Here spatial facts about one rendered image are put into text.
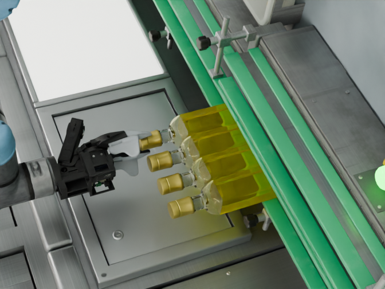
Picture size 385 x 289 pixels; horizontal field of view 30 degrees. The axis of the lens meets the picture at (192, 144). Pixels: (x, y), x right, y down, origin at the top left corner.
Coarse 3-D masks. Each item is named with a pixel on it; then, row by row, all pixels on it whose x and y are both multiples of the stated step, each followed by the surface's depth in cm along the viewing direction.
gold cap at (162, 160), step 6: (150, 156) 144; (156, 156) 144; (162, 156) 144; (168, 156) 144; (150, 162) 143; (156, 162) 143; (162, 162) 143; (168, 162) 144; (150, 168) 144; (156, 168) 143; (162, 168) 144
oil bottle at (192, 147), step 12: (204, 132) 147; (216, 132) 147; (228, 132) 148; (240, 132) 148; (180, 144) 146; (192, 144) 145; (204, 144) 145; (216, 144) 146; (228, 144) 146; (240, 144) 147; (192, 156) 144
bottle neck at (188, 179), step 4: (188, 172) 143; (184, 176) 142; (188, 176) 142; (192, 176) 142; (184, 180) 141; (188, 180) 142; (192, 180) 142; (184, 184) 141; (188, 184) 142; (192, 184) 142
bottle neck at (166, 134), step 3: (165, 129) 149; (168, 129) 149; (162, 132) 148; (165, 132) 148; (168, 132) 148; (162, 135) 148; (165, 135) 148; (168, 135) 148; (171, 135) 148; (162, 138) 148; (165, 138) 148; (168, 138) 148; (171, 138) 148; (162, 141) 148; (165, 141) 148; (168, 141) 149; (171, 141) 149
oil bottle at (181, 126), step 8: (224, 104) 153; (192, 112) 150; (200, 112) 151; (208, 112) 151; (216, 112) 151; (224, 112) 151; (176, 120) 149; (184, 120) 149; (192, 120) 149; (200, 120) 149; (208, 120) 150; (216, 120) 150; (224, 120) 150; (232, 120) 150; (176, 128) 148; (184, 128) 148; (192, 128) 148; (200, 128) 148; (208, 128) 149; (176, 136) 148; (184, 136) 147; (176, 144) 149
